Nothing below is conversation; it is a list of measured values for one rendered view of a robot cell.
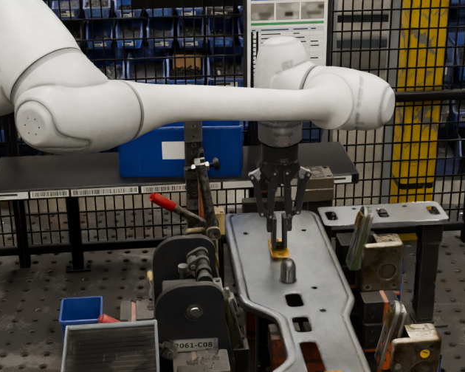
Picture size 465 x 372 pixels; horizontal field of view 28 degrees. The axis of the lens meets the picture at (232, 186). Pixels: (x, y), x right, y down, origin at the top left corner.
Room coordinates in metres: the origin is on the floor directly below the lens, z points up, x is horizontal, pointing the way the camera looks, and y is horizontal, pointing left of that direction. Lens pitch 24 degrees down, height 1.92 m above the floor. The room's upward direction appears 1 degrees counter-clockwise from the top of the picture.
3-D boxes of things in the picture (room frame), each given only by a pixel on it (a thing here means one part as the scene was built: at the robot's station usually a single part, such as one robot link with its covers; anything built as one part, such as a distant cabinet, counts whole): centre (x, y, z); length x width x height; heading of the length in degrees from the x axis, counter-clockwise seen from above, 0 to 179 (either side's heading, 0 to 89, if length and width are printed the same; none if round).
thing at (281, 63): (1.74, -0.11, 1.39); 0.13 x 0.11 x 0.16; 54
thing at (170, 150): (2.16, 0.13, 1.09); 0.30 x 0.17 x 0.13; 90
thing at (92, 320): (1.87, 0.36, 0.74); 0.11 x 0.10 x 0.09; 6
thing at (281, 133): (1.75, -0.10, 1.28); 0.09 x 0.09 x 0.06
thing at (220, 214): (1.82, 0.04, 0.88); 0.04 x 0.04 x 0.36; 6
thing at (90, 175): (2.16, 0.14, 1.01); 0.90 x 0.22 x 0.03; 96
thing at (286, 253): (1.75, -0.10, 1.01); 0.08 x 0.04 x 0.01; 6
